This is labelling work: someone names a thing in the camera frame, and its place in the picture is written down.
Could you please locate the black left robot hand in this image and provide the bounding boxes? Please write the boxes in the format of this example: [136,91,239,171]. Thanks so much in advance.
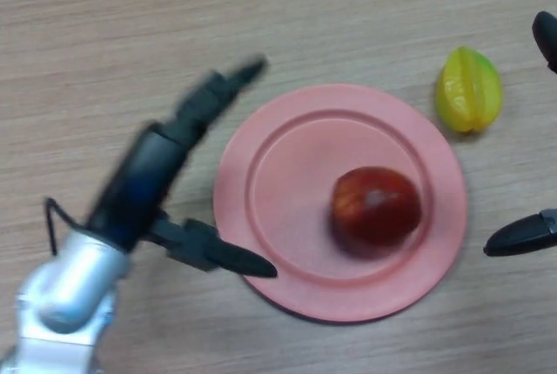
[84,54,279,279]

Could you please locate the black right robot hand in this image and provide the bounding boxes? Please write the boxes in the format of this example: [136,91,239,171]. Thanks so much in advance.
[483,0,557,258]

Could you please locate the red apple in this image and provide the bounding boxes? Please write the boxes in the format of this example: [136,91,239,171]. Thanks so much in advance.
[331,166,423,260]

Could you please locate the pink round plate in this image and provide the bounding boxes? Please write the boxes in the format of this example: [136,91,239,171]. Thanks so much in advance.
[212,83,469,324]

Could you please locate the yellow green starfruit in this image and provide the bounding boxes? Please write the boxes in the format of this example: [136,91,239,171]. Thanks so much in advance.
[436,45,504,134]

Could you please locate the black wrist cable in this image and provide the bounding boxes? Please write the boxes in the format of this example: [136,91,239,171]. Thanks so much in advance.
[44,197,86,257]

